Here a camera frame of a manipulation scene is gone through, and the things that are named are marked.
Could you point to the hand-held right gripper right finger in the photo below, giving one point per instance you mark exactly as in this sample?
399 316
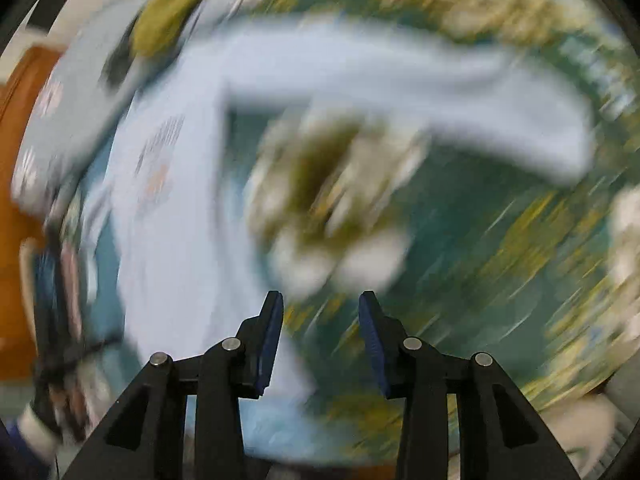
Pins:
375 350

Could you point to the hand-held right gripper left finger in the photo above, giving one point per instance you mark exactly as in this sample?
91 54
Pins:
267 350

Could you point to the light blue shirt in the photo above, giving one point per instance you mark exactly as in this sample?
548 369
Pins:
175 260

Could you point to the orange wooden headboard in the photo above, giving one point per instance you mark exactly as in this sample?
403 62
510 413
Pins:
15 260

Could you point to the teal floral bed sheet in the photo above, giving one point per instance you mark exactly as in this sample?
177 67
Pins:
475 270

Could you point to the light blue floral quilt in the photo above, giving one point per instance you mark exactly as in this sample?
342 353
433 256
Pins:
75 100

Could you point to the grey garment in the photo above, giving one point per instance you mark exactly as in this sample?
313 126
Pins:
117 65

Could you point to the green knitted sweater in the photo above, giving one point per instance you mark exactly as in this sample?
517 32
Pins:
170 10

